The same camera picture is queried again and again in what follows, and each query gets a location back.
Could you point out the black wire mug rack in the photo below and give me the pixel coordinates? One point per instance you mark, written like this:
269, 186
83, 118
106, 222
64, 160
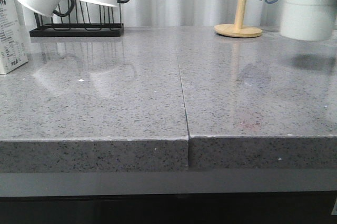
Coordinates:
85, 20

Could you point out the white ribbed HOME cup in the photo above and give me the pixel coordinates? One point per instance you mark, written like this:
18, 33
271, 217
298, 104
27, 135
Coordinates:
311, 20

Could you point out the wooden mug tree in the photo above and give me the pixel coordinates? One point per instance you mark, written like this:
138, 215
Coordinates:
238, 29

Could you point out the blue white milk carton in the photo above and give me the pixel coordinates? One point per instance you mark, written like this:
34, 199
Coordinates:
13, 54

